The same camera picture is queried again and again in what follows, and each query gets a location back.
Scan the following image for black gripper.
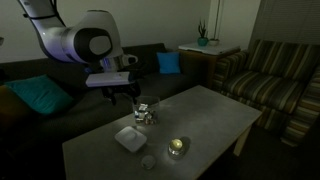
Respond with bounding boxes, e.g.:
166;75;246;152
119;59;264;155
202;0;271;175
99;80;142;106

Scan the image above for white square bowl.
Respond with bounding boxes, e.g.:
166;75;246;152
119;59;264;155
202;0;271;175
114;125;148;154

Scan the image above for clear storage jar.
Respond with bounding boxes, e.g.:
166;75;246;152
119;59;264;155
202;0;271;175
132;95;161;126

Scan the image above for lit candle glass jar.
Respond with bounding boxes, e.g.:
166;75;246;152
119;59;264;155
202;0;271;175
167;137;187;160

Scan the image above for wooden side table white top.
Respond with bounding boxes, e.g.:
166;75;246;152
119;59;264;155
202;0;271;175
177;41;242;90

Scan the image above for blue cushion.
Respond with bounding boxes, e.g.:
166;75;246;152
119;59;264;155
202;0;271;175
156;50;182;75

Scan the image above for dark fabric sofa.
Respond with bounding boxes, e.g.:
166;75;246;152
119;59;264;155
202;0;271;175
0;42;209;168

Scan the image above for small round grey disc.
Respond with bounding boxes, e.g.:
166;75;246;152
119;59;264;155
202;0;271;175
140;154;157;170

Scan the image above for teal cushion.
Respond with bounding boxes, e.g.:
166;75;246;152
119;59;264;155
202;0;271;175
4;73;75;116

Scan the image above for teal plant pot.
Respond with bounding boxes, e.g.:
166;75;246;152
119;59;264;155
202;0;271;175
197;18;210;47

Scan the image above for small white plant pot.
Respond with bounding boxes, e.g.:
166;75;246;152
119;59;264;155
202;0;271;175
208;0;224;47

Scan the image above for orange cushion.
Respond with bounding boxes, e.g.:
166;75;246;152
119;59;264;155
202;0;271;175
0;84;36;133

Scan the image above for striped armchair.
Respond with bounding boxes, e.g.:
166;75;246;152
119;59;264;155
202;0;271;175
211;38;320;148

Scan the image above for window blinds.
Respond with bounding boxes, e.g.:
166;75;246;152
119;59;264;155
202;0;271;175
248;0;320;51

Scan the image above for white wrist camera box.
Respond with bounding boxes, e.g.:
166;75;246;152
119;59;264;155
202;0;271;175
85;71;132;89

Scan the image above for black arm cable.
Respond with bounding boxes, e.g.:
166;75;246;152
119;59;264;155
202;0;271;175
22;0;68;28

